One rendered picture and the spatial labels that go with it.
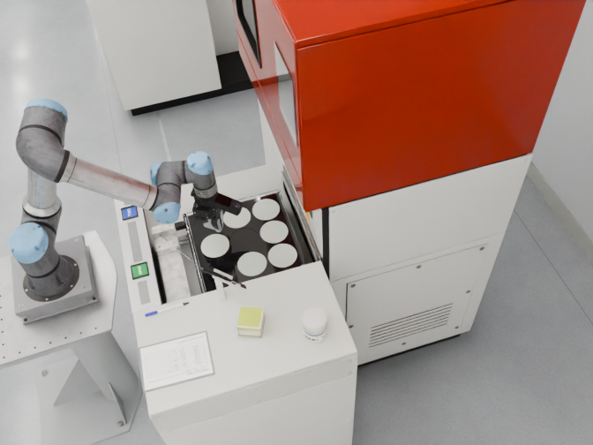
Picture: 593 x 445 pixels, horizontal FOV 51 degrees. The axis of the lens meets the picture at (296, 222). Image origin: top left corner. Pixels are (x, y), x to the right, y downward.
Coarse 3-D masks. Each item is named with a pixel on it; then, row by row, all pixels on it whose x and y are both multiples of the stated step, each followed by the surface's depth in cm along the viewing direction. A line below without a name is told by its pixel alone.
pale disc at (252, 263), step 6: (252, 252) 215; (240, 258) 213; (246, 258) 213; (252, 258) 213; (258, 258) 213; (264, 258) 213; (240, 264) 212; (246, 264) 212; (252, 264) 212; (258, 264) 211; (264, 264) 211; (240, 270) 210; (246, 270) 210; (252, 270) 210; (258, 270) 210
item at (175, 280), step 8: (160, 240) 222; (160, 256) 218; (168, 256) 218; (176, 256) 218; (160, 264) 216; (168, 264) 216; (176, 264) 215; (168, 272) 214; (176, 272) 213; (184, 272) 213; (168, 280) 211; (176, 280) 211; (184, 280) 211; (168, 288) 209; (176, 288) 209; (184, 288) 209; (168, 296) 208; (176, 296) 207
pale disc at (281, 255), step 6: (276, 246) 216; (282, 246) 216; (288, 246) 215; (270, 252) 214; (276, 252) 214; (282, 252) 214; (288, 252) 214; (294, 252) 214; (270, 258) 213; (276, 258) 213; (282, 258) 213; (288, 258) 212; (294, 258) 212; (276, 264) 211; (282, 264) 211; (288, 264) 211
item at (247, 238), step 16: (192, 224) 223; (224, 224) 223; (256, 224) 222; (288, 224) 221; (240, 240) 218; (256, 240) 218; (288, 240) 217; (224, 256) 214; (240, 256) 214; (224, 272) 210; (240, 272) 210; (272, 272) 209; (208, 288) 206
